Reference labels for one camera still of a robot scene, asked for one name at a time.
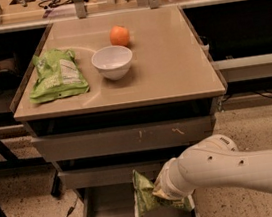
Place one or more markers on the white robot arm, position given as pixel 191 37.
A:
pixel 215 161

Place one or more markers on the green jalapeno kettle chip bag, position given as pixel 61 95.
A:
pixel 145 201

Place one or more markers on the grey drawer cabinet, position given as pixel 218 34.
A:
pixel 170 78

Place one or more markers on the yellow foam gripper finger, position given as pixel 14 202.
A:
pixel 161 191

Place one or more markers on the orange fruit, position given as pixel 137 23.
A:
pixel 119 36

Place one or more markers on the middle grey drawer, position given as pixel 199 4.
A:
pixel 109 175

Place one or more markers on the white bowl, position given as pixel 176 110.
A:
pixel 112 62

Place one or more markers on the black table frame left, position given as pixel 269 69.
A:
pixel 16 149

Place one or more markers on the top grey drawer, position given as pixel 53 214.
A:
pixel 85 144

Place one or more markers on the light green chip bag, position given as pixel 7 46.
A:
pixel 58 76

